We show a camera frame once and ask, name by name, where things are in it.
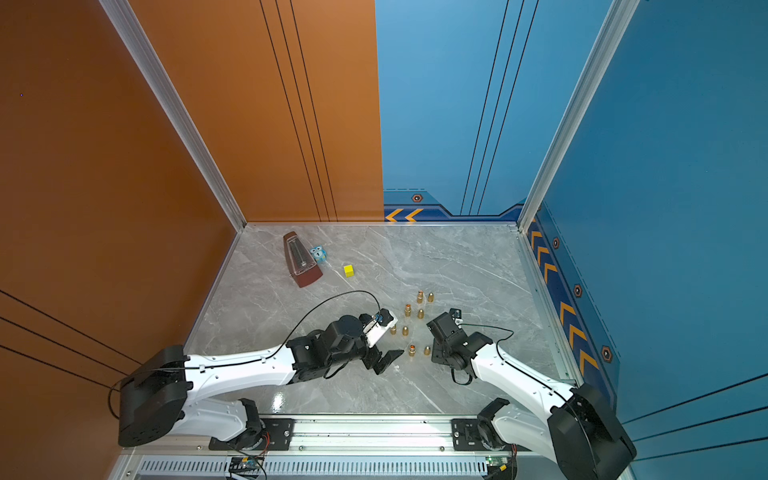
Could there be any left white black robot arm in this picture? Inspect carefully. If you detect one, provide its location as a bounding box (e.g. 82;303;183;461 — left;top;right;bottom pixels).
118;309;402;448

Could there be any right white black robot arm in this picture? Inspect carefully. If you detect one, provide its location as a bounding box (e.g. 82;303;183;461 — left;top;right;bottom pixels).
430;325;637;479

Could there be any dark red metronome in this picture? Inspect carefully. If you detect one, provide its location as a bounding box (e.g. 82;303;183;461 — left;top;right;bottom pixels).
283;231;322;288

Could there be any small blue owl toy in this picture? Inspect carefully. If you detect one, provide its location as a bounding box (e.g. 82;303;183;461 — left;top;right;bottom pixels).
310;246;327;264

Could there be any right green circuit board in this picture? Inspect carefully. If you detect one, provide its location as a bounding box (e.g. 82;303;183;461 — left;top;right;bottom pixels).
483;456;518;480

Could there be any green circuit board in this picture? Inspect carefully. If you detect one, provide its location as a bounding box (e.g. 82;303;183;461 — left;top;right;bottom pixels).
227;456;268;480
483;456;518;480

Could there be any left green circuit board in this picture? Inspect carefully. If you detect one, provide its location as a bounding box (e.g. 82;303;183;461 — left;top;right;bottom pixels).
227;456;268;480

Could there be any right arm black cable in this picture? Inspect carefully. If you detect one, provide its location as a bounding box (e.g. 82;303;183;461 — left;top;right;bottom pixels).
464;323;516;361

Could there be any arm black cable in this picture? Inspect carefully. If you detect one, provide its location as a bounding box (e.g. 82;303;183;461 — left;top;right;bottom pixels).
464;323;516;361
269;289;382;361

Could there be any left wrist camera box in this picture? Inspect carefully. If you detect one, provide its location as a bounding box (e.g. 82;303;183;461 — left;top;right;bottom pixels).
363;308;398;348

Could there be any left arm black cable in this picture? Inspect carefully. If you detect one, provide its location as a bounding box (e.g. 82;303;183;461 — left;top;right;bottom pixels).
269;289;382;361

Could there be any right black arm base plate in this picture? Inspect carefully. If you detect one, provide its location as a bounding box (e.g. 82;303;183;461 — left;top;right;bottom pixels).
451;418;529;452

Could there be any aluminium front rail frame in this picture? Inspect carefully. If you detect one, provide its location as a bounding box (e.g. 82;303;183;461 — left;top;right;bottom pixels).
110;415;567;479

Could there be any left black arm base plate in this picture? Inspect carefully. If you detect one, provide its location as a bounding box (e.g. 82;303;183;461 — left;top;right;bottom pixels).
208;417;295;452

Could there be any right aluminium corner post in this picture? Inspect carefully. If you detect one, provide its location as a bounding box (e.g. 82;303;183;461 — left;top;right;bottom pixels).
517;0;640;234

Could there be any aluminium corner post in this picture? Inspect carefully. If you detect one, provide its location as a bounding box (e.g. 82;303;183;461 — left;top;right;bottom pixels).
517;0;640;234
100;0;247;233

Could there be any left aluminium corner post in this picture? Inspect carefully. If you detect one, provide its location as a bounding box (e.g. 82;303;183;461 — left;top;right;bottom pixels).
100;0;247;233

